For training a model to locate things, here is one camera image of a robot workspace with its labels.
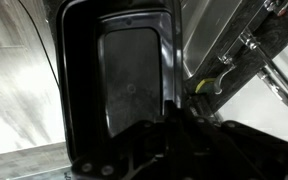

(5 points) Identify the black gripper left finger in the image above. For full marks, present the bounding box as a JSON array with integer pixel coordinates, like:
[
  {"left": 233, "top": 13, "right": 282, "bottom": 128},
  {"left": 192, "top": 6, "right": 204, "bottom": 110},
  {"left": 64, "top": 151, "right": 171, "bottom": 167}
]
[{"left": 71, "top": 99, "right": 182, "bottom": 180}]

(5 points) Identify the chrome faucet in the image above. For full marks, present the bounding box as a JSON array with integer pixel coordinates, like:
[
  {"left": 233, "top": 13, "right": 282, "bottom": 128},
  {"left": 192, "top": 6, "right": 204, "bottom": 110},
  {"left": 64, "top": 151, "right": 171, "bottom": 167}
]
[{"left": 238, "top": 0, "right": 288, "bottom": 115}]

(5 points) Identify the chrome soap pump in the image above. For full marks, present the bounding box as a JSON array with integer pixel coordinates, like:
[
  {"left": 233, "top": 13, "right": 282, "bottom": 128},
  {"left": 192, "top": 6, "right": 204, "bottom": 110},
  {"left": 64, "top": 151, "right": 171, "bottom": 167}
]
[{"left": 217, "top": 54, "right": 237, "bottom": 96}]

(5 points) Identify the black rectangular bowl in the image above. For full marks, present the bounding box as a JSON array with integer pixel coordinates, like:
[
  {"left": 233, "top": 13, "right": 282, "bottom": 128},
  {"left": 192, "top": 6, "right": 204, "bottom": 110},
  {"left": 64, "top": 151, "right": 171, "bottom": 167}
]
[{"left": 55, "top": 0, "right": 185, "bottom": 164}]

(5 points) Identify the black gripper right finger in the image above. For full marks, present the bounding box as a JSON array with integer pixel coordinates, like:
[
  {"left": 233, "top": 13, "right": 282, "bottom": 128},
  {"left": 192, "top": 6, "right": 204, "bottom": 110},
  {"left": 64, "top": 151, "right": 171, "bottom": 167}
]
[{"left": 183, "top": 111, "right": 288, "bottom": 180}]

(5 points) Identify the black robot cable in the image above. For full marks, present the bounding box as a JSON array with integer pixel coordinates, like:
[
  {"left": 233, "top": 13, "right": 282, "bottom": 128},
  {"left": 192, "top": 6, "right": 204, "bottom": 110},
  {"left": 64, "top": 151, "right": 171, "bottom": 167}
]
[{"left": 17, "top": 0, "right": 61, "bottom": 88}]

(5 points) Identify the stainless steel sink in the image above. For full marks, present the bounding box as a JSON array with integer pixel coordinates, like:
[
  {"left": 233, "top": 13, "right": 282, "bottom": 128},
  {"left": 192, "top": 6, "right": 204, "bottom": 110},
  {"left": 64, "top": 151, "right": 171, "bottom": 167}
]
[{"left": 180, "top": 0, "right": 243, "bottom": 79}]

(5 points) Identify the yellow-green sponge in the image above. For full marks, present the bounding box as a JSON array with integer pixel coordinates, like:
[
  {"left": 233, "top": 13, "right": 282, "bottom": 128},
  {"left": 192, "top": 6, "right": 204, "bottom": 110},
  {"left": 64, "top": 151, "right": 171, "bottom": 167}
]
[{"left": 195, "top": 78, "right": 218, "bottom": 95}]

